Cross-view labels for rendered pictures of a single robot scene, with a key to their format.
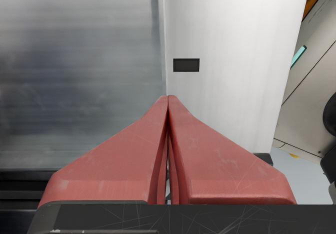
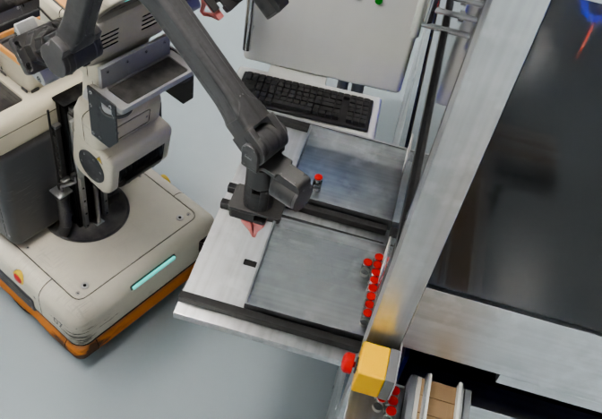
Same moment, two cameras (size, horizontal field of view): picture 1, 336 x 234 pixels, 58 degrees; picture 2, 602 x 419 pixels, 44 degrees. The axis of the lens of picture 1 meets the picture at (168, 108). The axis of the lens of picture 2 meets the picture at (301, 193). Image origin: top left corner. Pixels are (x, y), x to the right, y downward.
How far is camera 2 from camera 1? 1.37 m
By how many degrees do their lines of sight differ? 10
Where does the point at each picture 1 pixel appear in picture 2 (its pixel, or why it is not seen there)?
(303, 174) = not seen: hidden behind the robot
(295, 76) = (148, 262)
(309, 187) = not seen: hidden behind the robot
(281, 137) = (176, 202)
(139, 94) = (277, 257)
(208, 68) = (239, 259)
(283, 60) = (204, 252)
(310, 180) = not seen: hidden behind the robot
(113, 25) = (277, 287)
